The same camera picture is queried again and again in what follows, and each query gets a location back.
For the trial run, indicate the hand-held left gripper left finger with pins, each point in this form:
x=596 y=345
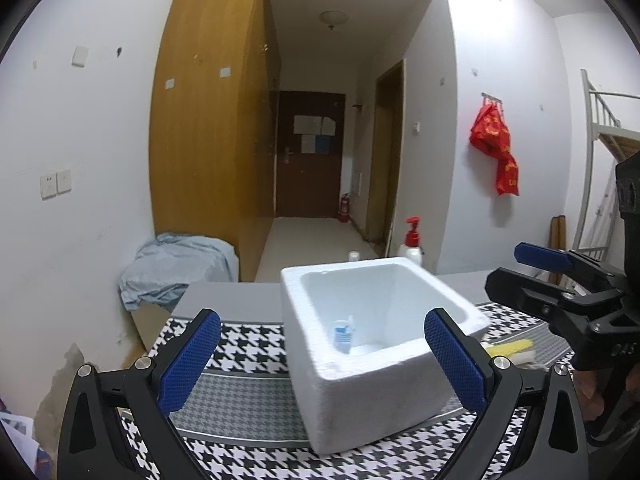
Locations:
x=187 y=360

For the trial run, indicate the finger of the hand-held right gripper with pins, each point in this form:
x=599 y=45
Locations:
x=542 y=256
x=520 y=290

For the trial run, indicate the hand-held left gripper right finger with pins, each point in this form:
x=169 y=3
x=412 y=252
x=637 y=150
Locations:
x=455 y=360

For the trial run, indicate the yellow foam net sleeve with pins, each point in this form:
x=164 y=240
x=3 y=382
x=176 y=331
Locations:
x=510 y=346

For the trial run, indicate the white foam box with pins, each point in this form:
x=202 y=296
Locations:
x=380 y=390

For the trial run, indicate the small blue white tube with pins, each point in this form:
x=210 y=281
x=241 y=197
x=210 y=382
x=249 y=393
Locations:
x=343 y=335

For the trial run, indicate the person's right hand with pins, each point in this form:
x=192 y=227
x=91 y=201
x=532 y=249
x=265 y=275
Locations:
x=586 y=395

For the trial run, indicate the wooden stick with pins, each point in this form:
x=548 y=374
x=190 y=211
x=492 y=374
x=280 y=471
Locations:
x=563 y=240
x=553 y=245

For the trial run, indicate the black white houndstooth mat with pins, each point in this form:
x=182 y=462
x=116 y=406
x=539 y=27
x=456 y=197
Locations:
x=240 y=355

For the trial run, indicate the light blue cloth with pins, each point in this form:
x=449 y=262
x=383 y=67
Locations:
x=175 y=265

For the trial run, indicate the white red pump bottle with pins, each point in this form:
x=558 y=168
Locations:
x=411 y=250

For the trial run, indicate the red plastic bag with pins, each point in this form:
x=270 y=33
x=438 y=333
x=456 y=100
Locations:
x=492 y=135

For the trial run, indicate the small white cup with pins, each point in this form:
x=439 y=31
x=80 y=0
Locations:
x=354 y=256

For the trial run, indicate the white metal bunk bed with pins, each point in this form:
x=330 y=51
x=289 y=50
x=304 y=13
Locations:
x=602 y=115

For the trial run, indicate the red fire extinguisher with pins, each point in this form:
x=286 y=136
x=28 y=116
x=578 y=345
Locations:
x=344 y=208

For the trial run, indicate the pile of papers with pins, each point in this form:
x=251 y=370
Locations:
x=17 y=440

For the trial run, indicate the brown entrance door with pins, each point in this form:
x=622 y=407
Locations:
x=310 y=180

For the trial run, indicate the wooden wardrobe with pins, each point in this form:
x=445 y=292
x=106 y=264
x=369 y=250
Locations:
x=205 y=135

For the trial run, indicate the blue paper on door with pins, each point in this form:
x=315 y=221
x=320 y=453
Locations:
x=316 y=143

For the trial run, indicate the white papers on door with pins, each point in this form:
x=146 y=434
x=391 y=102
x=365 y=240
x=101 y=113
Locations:
x=312 y=125

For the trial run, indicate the round ceiling lamp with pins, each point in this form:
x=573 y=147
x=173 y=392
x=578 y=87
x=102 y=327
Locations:
x=333 y=18

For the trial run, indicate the metal wall hook rack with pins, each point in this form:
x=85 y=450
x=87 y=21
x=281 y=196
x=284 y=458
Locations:
x=491 y=96

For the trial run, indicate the wooden side door frame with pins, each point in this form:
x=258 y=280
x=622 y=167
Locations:
x=382 y=160

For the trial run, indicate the white wall junction box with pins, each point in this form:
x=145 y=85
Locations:
x=80 y=56

